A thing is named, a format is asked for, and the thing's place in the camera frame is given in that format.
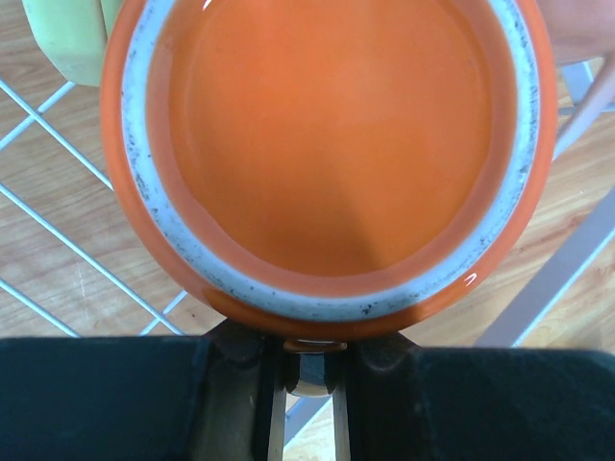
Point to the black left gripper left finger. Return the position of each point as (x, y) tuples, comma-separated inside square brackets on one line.
[(135, 398)]

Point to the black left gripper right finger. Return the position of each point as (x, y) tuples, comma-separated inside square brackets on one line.
[(399, 401)]

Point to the orange glass mug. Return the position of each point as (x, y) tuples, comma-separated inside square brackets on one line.
[(328, 171)]

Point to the pale green mug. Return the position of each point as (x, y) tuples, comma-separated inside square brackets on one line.
[(73, 35)]

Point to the pink mug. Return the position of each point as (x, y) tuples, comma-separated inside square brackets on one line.
[(580, 31)]

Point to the white wire dish rack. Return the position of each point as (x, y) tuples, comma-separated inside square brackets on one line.
[(71, 265)]

